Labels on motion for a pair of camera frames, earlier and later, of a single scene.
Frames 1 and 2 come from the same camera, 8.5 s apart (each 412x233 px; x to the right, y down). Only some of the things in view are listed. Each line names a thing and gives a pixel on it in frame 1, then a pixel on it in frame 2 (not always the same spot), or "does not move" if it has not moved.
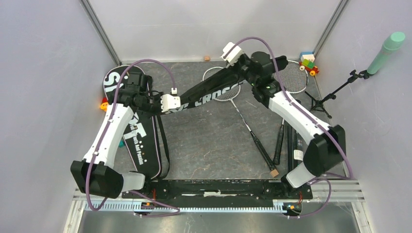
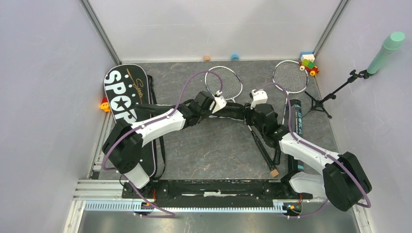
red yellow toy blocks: x=104 y=104 does not move
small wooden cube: x=274 y=173 does not move
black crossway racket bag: x=243 y=71 -> x=232 y=110
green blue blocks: x=307 y=63 does not move
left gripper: x=158 y=96 -> x=208 y=111
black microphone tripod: x=316 y=104 does not move
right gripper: x=242 y=58 -> x=248 y=111
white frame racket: x=230 y=95 does not move
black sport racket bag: x=141 y=140 does not move
